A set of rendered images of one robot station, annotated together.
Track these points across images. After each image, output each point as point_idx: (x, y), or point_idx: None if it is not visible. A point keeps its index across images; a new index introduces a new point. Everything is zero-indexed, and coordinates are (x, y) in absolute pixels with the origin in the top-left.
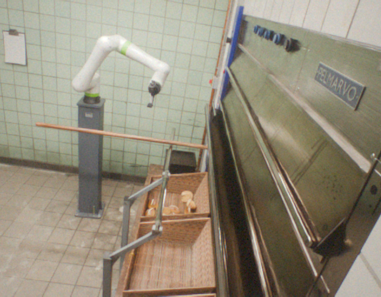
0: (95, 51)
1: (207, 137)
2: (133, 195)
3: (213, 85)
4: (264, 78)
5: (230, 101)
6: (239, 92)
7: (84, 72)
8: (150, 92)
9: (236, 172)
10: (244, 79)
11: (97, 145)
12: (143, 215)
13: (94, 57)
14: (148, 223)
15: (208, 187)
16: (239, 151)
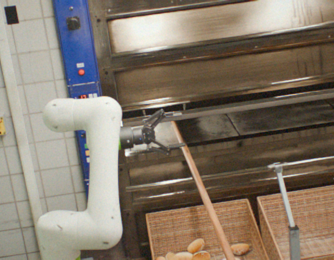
0: (117, 131)
1: (244, 106)
2: (291, 218)
3: (6, 127)
4: (282, 1)
5: (163, 82)
6: (257, 33)
7: (117, 190)
8: (151, 138)
9: (332, 76)
10: (226, 27)
11: None
12: None
13: (117, 145)
14: (280, 252)
15: (189, 207)
16: (297, 75)
